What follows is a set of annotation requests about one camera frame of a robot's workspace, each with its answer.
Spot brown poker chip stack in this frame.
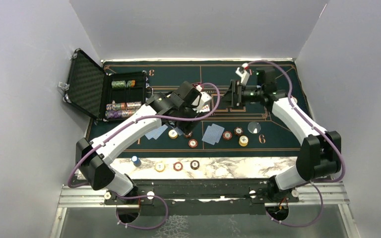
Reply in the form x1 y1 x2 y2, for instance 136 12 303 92
190 160 200 170

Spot black poker chip case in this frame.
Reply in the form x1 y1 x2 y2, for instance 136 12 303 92
58 48 148 122

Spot green poker table mat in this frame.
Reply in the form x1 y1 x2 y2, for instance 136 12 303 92
104 61 300 158

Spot mixed chips row in case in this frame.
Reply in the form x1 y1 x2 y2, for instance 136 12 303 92
106 101 142 111

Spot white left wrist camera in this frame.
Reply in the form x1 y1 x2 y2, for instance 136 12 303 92
192 85 211 112

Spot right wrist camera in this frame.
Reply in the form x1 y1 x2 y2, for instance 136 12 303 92
236 63 278 93

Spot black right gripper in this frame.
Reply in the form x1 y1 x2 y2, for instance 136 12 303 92
214 80 263 110

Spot yellow poker chip stack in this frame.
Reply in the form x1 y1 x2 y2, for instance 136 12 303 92
155 162 166 173

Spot black mounting rail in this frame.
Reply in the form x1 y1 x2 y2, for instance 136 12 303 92
59 178 349 218

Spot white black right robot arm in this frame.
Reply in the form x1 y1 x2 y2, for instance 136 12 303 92
221 80 345 202

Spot white round button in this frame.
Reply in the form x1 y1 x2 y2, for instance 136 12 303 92
247 121 261 134

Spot blue poker chip stack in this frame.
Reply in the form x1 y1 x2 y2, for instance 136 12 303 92
131 156 141 167

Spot red poker chip stack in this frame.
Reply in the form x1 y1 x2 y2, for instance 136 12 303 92
173 162 184 172

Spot blue card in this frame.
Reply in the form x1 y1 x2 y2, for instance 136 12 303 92
145 129 159 140
153 124 168 140
211 123 224 143
202 125 216 145

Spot green chips in case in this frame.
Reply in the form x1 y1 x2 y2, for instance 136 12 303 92
111 80 136 89

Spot purple chips row in case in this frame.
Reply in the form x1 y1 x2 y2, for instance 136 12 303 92
105 109 138 119

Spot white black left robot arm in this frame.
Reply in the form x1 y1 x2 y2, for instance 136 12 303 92
73 81 211 204

